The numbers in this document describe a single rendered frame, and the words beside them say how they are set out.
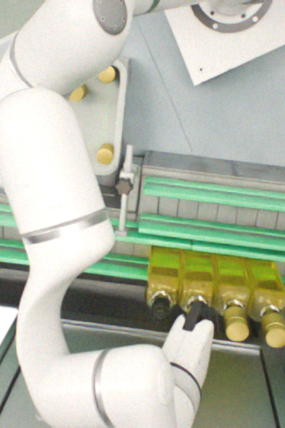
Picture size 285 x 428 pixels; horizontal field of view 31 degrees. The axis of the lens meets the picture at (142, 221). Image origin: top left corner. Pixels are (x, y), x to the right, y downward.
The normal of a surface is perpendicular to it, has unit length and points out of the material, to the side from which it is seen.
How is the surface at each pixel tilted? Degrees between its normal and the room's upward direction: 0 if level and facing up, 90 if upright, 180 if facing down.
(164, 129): 0
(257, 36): 5
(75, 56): 44
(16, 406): 90
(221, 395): 90
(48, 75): 50
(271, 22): 5
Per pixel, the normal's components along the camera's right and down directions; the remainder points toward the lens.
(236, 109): -0.07, 0.37
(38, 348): 0.82, -0.07
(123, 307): 0.11, -0.92
